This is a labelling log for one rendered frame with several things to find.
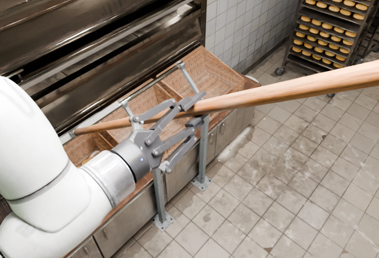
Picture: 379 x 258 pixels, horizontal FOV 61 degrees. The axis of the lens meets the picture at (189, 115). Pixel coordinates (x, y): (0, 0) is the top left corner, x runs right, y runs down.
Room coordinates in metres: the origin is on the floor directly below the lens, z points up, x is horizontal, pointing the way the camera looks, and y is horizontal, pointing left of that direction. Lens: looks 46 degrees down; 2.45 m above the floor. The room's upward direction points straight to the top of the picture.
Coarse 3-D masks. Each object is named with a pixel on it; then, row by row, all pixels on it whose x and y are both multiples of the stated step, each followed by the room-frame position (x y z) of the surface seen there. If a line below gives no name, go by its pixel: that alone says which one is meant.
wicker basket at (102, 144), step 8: (80, 136) 1.41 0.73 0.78; (88, 136) 1.44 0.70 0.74; (96, 136) 1.42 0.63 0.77; (72, 144) 1.35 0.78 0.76; (80, 144) 1.38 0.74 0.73; (88, 144) 1.41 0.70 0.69; (96, 144) 1.44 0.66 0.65; (104, 144) 1.37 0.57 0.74; (72, 152) 1.33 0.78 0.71; (88, 152) 1.38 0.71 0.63; (72, 160) 1.30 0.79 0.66; (80, 160) 1.32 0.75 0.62
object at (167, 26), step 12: (192, 12) 2.32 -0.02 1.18; (168, 24) 2.15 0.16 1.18; (144, 36) 1.99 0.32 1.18; (156, 36) 2.03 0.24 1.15; (120, 48) 1.85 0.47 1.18; (132, 48) 1.86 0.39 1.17; (96, 60) 1.71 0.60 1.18; (108, 60) 1.71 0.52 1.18; (84, 72) 1.59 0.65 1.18; (60, 84) 1.47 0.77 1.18; (72, 84) 1.50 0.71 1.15; (36, 96) 1.37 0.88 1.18; (48, 96) 1.38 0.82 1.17
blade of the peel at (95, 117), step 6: (108, 108) 1.15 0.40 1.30; (114, 108) 1.16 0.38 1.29; (96, 114) 1.29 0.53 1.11; (102, 114) 1.11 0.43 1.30; (90, 120) 1.07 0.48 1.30; (96, 120) 1.08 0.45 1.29; (78, 126) 1.02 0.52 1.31; (84, 126) 1.03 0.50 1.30; (60, 138) 0.95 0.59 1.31; (66, 138) 0.96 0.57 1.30
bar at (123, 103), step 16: (176, 64) 1.68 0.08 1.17; (160, 80) 1.54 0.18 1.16; (128, 96) 1.38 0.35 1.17; (112, 112) 1.26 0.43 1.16; (128, 112) 1.30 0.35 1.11; (64, 144) 1.03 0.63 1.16; (160, 176) 1.19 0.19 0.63; (160, 192) 1.17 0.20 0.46; (160, 208) 1.16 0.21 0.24; (160, 224) 1.15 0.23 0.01
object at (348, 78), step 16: (368, 64) 0.31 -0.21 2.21; (288, 80) 0.37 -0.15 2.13; (304, 80) 0.35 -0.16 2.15; (320, 80) 0.33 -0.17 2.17; (336, 80) 0.32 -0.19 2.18; (352, 80) 0.30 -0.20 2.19; (368, 80) 0.29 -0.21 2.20; (224, 96) 0.44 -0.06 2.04; (240, 96) 0.41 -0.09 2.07; (256, 96) 0.39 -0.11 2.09; (272, 96) 0.37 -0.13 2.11; (288, 96) 0.35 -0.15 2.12; (304, 96) 0.34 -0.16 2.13; (160, 112) 0.55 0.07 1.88; (192, 112) 0.48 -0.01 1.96; (208, 112) 0.45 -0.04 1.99; (80, 128) 0.91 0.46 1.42; (96, 128) 0.78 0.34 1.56; (112, 128) 0.71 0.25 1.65
